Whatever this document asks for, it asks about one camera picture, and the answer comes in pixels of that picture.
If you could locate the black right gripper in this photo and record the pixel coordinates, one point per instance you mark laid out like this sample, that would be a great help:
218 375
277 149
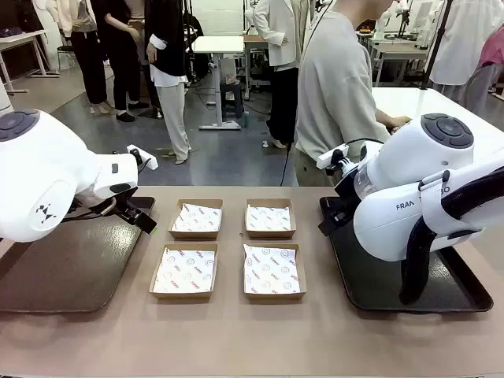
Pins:
342 217

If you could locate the white printed paper liner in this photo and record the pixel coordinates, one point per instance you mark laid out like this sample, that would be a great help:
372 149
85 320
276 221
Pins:
271 271
197 218
185 271
269 218

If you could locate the person in black outfit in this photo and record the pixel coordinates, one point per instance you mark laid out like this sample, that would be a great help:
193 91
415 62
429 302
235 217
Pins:
122 59

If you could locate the large white table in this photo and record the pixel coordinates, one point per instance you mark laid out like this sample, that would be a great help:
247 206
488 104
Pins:
453 102

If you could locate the grey workbench with equipment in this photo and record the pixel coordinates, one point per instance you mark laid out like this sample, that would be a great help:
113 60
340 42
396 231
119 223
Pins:
397 49

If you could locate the person's right hand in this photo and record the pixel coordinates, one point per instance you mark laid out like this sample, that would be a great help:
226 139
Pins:
398 120

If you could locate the light wooden table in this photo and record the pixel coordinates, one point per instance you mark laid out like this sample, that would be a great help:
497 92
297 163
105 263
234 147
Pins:
19 39

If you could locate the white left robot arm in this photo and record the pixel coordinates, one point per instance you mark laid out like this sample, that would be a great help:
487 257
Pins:
47 177

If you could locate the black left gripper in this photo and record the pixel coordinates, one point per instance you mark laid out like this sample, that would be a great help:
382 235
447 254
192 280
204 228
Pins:
134 214

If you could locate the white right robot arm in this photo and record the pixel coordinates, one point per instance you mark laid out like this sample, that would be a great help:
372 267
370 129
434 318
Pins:
393 220

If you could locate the person's right forearm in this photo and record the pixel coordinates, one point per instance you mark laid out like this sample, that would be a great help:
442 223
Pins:
384 116

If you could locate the brown cardboard food box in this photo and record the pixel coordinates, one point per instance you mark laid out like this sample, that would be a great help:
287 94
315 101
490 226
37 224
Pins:
273 296
183 295
195 235
269 235

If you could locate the person in beige sweater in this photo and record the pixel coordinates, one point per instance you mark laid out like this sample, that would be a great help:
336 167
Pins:
334 86

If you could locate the black tripod pole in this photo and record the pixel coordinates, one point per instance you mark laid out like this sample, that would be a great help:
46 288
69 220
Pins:
433 59

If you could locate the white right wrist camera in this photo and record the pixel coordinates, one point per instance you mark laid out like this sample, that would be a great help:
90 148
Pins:
330 156

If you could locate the black stool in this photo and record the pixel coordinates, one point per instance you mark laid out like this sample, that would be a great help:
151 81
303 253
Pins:
231 98

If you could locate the small white desk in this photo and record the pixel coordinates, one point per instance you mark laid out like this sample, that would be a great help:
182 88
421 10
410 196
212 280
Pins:
218 44

